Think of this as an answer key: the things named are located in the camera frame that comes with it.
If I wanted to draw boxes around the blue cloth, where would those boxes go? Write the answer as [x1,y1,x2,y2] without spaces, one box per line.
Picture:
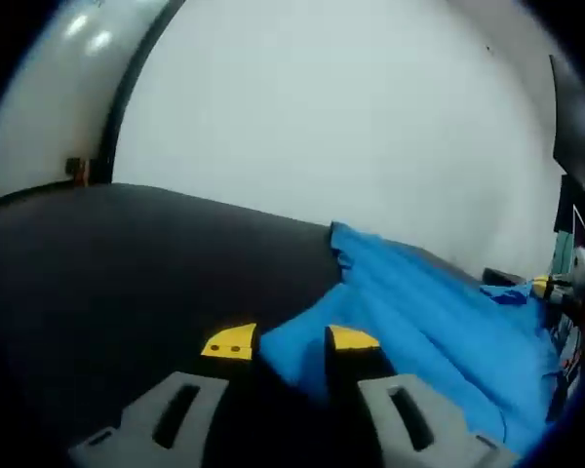
[260,220,574,459]

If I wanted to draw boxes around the silver monitor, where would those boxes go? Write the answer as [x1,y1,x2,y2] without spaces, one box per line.
[571,204,585,251]

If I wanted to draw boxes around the glass partition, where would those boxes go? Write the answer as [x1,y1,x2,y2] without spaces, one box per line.
[0,0,167,201]

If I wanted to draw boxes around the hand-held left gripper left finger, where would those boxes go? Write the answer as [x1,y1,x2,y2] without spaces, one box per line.
[67,321,260,468]

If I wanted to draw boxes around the black partition frame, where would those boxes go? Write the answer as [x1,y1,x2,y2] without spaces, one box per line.
[97,0,189,185]

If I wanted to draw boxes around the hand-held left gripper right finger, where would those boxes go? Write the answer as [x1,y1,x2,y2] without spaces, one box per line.
[324,324,521,468]

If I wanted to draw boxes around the large black wall screen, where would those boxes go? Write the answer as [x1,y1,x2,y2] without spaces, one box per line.
[548,53,585,230]

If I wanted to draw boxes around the small dark wall box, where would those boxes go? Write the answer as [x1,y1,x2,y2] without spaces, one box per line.
[65,156,97,187]

